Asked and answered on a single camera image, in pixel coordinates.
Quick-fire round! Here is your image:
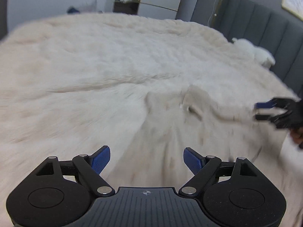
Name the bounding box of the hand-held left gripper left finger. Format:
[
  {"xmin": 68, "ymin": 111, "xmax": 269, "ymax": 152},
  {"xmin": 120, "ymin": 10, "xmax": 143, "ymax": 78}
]
[{"xmin": 35, "ymin": 145, "xmax": 116, "ymax": 197}]

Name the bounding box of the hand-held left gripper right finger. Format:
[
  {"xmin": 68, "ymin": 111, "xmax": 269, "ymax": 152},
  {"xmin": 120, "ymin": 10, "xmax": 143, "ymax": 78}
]
[{"xmin": 179, "ymin": 147, "xmax": 258, "ymax": 196}]

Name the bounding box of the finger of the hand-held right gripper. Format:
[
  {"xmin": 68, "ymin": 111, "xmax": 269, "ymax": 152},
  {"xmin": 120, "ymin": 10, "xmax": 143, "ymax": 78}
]
[
  {"xmin": 255, "ymin": 99, "xmax": 285, "ymax": 110},
  {"xmin": 255, "ymin": 114, "xmax": 277, "ymax": 122}
]

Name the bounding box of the beige spotted button cardigan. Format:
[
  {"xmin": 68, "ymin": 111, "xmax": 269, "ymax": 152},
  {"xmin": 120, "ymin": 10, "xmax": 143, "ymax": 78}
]
[{"xmin": 144, "ymin": 85, "xmax": 284, "ymax": 187}]

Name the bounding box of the person's right hand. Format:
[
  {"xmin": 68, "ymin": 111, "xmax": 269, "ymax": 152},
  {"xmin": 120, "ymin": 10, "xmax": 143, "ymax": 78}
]
[{"xmin": 290, "ymin": 126, "xmax": 303, "ymax": 149}]

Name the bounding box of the white plush toy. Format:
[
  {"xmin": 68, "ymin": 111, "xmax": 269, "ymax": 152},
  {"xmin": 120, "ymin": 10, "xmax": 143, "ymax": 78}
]
[{"xmin": 231, "ymin": 37, "xmax": 276, "ymax": 68}]

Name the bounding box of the grey padded headboard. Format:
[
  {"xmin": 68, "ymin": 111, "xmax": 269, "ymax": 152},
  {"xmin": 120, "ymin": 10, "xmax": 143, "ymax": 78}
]
[{"xmin": 191, "ymin": 0, "xmax": 303, "ymax": 95}]

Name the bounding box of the fluffy cream bed blanket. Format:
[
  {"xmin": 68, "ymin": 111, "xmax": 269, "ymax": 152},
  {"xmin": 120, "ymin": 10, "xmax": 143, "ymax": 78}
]
[{"xmin": 0, "ymin": 12, "xmax": 303, "ymax": 218}]

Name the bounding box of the translucent plastic bag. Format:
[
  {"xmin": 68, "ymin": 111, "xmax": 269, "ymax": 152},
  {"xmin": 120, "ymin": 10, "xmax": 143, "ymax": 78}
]
[{"xmin": 78, "ymin": 0, "xmax": 99, "ymax": 13}]

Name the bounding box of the grey door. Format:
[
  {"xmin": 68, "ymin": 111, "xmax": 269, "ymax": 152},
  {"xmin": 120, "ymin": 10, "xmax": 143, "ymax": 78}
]
[{"xmin": 0, "ymin": 0, "xmax": 9, "ymax": 39}]

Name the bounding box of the framed wall picture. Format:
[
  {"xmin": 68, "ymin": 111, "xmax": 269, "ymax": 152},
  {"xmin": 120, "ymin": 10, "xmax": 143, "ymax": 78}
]
[{"xmin": 281, "ymin": 0, "xmax": 303, "ymax": 21}]

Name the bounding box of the white charging cable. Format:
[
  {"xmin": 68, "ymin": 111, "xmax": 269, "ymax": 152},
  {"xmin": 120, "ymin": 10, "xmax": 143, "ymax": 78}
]
[{"xmin": 208, "ymin": 0, "xmax": 219, "ymax": 27}]

